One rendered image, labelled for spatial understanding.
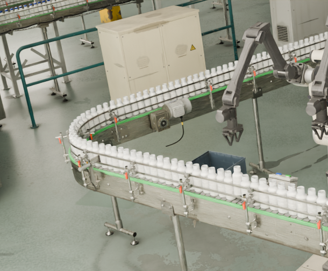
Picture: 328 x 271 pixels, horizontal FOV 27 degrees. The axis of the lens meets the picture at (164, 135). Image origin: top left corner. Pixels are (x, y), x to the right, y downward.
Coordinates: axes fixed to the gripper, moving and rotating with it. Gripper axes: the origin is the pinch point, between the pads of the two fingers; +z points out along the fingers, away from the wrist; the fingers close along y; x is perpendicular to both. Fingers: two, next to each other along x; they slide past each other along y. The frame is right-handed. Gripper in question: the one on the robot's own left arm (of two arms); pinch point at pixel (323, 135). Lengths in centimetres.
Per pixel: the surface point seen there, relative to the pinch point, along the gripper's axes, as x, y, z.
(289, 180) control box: 21.9, -1.8, 28.4
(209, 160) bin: 116, 43, 51
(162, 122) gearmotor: 191, 77, 45
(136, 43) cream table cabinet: 386, 249, 36
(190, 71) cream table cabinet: 367, 311, 88
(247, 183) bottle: 39, -16, 27
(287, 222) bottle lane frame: 12.9, -20.1, 42.7
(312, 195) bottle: -0.4, -15.9, 26.4
